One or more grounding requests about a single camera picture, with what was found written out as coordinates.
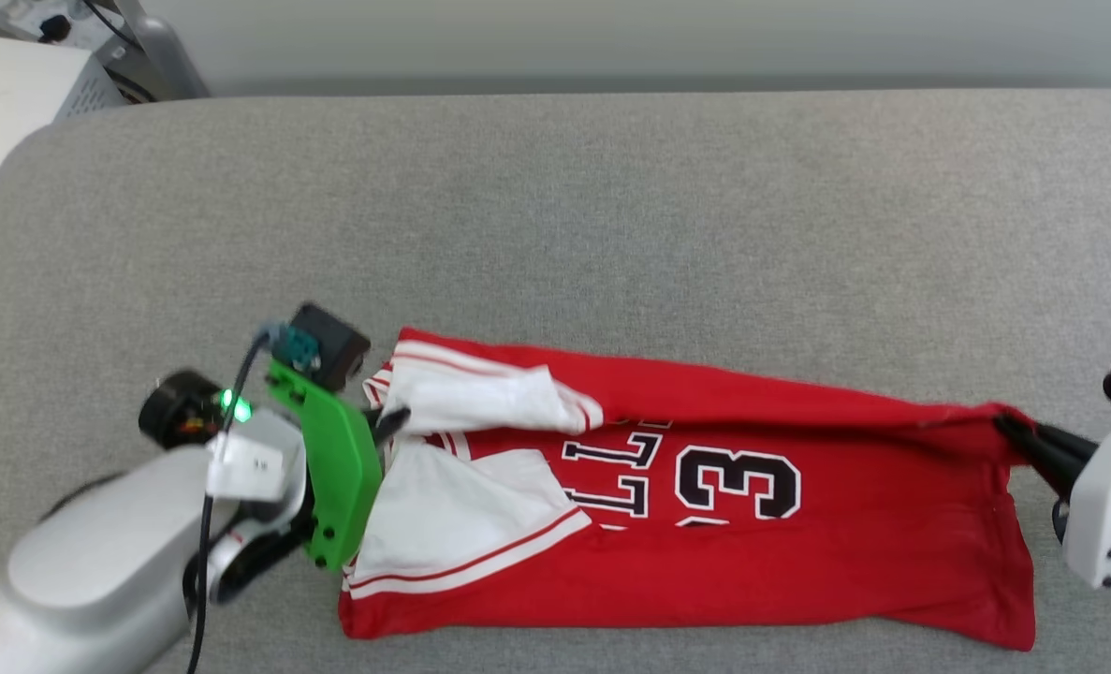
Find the white power strip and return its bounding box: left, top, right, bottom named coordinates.
left=0, top=0, right=125, bottom=50

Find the white equipment box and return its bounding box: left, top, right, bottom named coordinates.
left=0, top=32, right=127, bottom=256

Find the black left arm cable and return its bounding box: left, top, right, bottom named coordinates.
left=185, top=328, right=277, bottom=674

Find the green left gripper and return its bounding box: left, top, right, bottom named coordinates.
left=265, top=360, right=414, bottom=573

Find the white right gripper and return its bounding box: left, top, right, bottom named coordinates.
left=995, top=415, right=1111, bottom=592

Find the red and white basketball jersey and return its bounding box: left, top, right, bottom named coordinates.
left=338, top=326, right=1038, bottom=652

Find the black floor cable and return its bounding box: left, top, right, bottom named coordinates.
left=78, top=0, right=158, bottom=102

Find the grey metal partition leg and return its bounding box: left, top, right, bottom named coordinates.
left=113, top=0, right=211, bottom=100

